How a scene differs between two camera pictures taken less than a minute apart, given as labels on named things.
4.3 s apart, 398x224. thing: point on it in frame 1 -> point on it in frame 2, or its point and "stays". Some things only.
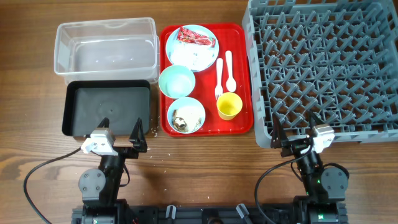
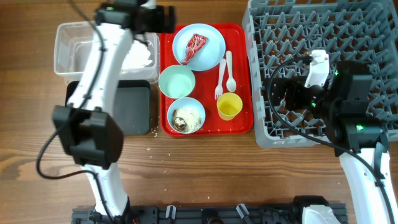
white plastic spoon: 231,84 stays
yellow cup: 229,105 stays
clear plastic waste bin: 113,50 stays
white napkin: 194,56 -> 138,56
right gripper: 278,140 -> 287,85
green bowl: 177,81 stays
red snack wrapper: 185,34 -> 194,45
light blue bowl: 186,115 stays
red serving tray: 204,82 stays
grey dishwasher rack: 337,58 stays
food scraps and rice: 186,119 stays
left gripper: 136,137 -> 160,27
